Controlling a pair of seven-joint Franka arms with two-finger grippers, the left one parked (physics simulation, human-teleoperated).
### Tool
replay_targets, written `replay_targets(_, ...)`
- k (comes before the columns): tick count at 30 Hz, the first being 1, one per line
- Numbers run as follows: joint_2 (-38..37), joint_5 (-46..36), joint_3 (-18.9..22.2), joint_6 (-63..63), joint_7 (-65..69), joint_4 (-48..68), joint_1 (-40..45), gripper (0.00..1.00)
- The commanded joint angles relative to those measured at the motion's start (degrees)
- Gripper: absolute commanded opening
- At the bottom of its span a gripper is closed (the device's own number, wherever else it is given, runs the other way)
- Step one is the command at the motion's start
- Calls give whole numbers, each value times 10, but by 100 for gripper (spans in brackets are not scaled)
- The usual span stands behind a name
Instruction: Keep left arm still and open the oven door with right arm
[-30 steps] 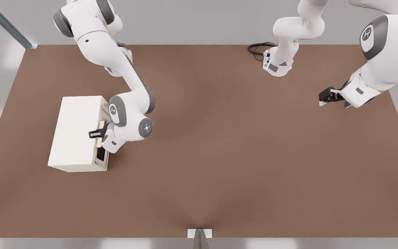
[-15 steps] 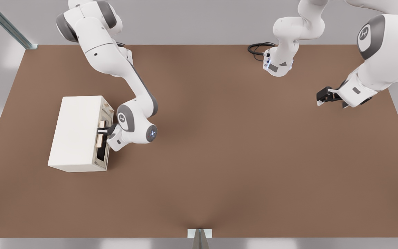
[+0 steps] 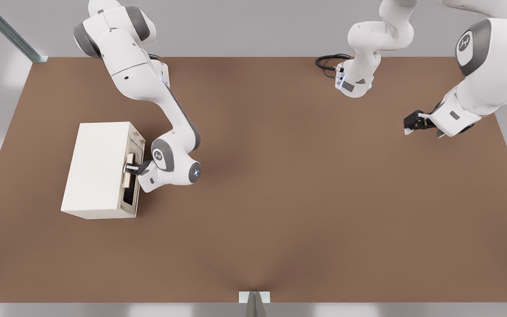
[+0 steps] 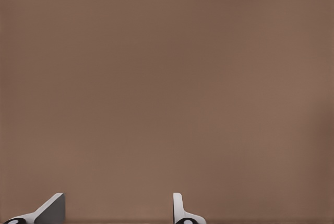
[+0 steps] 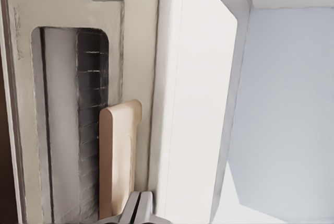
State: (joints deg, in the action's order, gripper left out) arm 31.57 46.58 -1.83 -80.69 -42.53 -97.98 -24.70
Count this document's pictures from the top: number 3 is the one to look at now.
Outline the pale oven door handle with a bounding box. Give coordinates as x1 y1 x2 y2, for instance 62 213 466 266
122 153 137 189

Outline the white oven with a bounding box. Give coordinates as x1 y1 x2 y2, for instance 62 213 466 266
61 122 146 220

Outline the black cable loop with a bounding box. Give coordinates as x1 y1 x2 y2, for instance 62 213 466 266
316 54 353 76

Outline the silver frame post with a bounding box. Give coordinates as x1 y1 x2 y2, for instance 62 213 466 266
239 291 271 317
0 0 49 63

